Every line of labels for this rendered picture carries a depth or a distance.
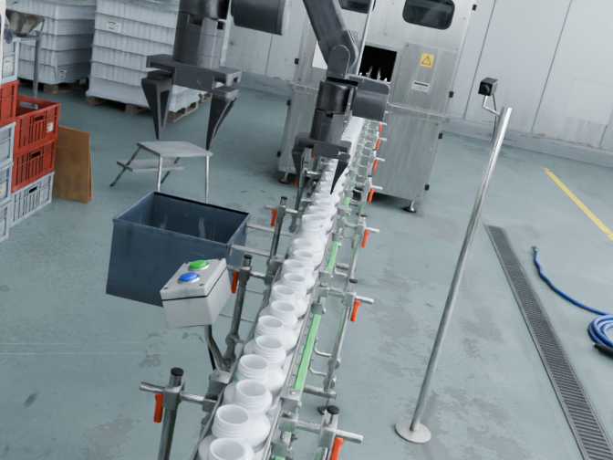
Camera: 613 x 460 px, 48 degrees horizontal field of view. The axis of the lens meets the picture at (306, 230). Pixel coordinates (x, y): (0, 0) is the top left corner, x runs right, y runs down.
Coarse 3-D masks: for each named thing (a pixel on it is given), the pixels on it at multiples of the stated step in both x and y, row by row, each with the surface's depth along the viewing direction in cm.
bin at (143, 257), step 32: (160, 192) 211; (128, 224) 181; (160, 224) 213; (192, 224) 212; (224, 224) 211; (128, 256) 184; (160, 256) 183; (192, 256) 182; (224, 256) 181; (128, 288) 187; (160, 288) 186
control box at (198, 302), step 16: (176, 272) 121; (208, 272) 118; (224, 272) 123; (176, 288) 113; (192, 288) 112; (208, 288) 113; (224, 288) 122; (176, 304) 113; (192, 304) 113; (208, 304) 113; (176, 320) 114; (192, 320) 114; (208, 320) 113; (208, 336) 121; (224, 368) 123
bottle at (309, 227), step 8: (304, 216) 133; (312, 216) 134; (304, 224) 132; (312, 224) 131; (304, 232) 132; (312, 232) 132; (312, 240) 132; (320, 240) 134; (288, 248) 133; (312, 248) 132; (320, 248) 133; (288, 256) 134; (320, 256) 133; (312, 264) 133
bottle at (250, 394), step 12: (240, 384) 79; (252, 384) 80; (264, 384) 80; (240, 396) 77; (252, 396) 77; (264, 396) 78; (252, 408) 77; (264, 408) 78; (252, 420) 78; (264, 420) 79; (252, 432) 77; (264, 432) 78; (252, 444) 78; (264, 444) 79
